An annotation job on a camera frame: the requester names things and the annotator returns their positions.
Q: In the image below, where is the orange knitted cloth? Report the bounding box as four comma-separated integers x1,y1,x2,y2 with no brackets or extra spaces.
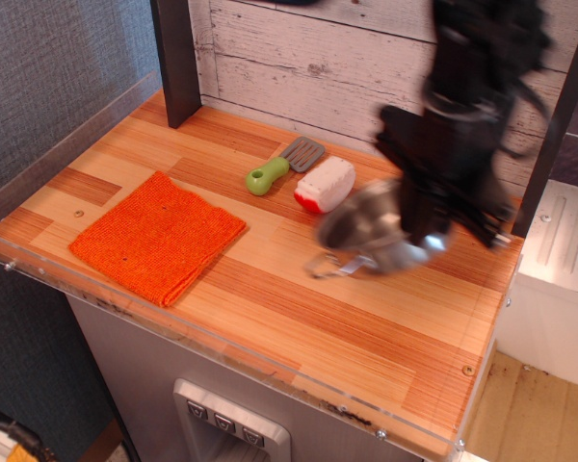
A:
69,171,247,307

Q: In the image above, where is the green handled grey spatula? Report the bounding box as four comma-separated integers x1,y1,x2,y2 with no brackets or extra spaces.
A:
245,137,326,196

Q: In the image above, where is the clear acrylic table guard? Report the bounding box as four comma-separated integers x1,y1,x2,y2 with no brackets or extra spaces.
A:
0,73,522,461

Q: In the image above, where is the dark support post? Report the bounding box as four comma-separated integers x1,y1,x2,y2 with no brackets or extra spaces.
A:
150,0,202,128
512,43,578,238

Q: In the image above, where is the white toy sink unit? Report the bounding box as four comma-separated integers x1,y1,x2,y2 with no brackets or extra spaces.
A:
495,181,578,385

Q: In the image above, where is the yellow and black object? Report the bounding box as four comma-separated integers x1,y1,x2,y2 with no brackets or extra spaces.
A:
0,418,58,462

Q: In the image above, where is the silver dispenser panel with buttons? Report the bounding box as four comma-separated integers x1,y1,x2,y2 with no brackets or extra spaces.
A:
172,378,292,461

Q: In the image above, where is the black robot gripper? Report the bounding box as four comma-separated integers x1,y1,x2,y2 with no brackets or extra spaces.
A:
376,96,514,263

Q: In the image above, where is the grey toy fridge cabinet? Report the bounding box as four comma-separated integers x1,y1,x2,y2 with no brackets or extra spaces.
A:
67,296,417,461

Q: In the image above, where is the white and red toy cheese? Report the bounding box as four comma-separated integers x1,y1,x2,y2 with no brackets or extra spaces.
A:
294,156,356,214

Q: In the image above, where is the stainless steel pot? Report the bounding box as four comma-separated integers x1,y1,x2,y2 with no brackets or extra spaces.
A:
304,179,451,279

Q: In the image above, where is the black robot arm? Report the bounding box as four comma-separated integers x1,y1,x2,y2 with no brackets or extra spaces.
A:
376,1,551,262

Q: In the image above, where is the dark left support post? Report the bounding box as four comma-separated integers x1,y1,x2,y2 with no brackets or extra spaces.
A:
150,0,202,128

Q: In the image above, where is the dark right support post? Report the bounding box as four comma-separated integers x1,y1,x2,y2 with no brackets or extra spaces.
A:
512,43,578,238

